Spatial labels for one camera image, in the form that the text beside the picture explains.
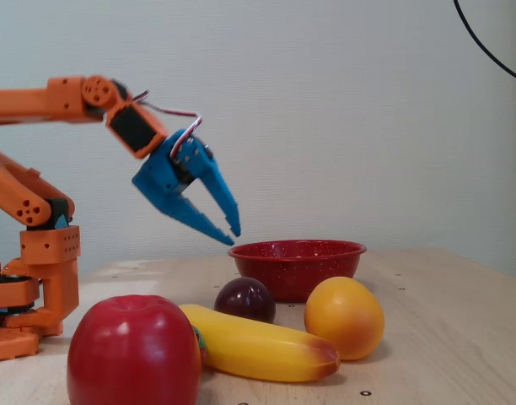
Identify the black hanging cable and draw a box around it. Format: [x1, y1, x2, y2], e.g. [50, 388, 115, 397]
[453, 0, 516, 84]

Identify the orange yellow toy peach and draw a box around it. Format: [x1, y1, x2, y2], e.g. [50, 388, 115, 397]
[304, 276, 385, 362]

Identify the red toy apple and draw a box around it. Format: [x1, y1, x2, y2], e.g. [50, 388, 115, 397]
[66, 294, 202, 405]

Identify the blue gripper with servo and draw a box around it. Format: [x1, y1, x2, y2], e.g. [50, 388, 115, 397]
[131, 128, 242, 246]

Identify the dark purple toy plum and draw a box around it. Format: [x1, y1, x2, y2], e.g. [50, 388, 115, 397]
[213, 277, 277, 325]

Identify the orange robot base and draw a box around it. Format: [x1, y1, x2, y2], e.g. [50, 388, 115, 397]
[0, 327, 42, 365]

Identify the red speckled bowl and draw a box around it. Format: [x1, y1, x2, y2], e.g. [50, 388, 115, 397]
[228, 239, 368, 303]

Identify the yellow toy banana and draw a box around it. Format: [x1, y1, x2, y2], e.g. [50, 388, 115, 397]
[178, 304, 341, 383]

